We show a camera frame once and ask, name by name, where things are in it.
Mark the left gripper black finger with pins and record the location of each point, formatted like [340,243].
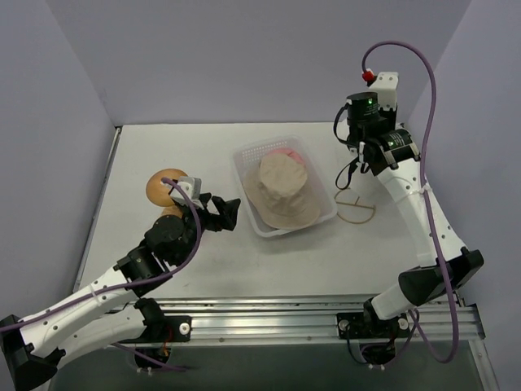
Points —
[227,214]
[201,203]

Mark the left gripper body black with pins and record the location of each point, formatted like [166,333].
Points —
[212,212]

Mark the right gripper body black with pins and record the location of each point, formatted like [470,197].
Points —
[367,156]

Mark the beige bucket hat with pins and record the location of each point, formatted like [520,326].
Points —
[281,193]

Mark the pink baseball cap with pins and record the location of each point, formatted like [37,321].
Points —
[290,153]

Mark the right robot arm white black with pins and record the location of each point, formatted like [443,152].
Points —
[390,154]

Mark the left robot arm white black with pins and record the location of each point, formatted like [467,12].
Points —
[114,307]

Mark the wooden mushroom hat stand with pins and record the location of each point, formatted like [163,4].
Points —
[157,192]

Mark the white plastic basket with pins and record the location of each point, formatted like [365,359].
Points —
[244,158]

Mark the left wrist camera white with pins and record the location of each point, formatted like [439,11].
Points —
[183,189]

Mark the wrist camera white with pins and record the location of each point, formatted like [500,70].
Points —
[384,84]
[183,189]

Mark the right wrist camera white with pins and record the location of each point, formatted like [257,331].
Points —
[384,84]

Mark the gold wire hat stand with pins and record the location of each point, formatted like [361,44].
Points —
[351,210]

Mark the aluminium frame rail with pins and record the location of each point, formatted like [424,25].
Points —
[242,288]

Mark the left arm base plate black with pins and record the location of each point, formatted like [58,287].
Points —
[172,329]

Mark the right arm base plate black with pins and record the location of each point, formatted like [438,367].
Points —
[356,326]

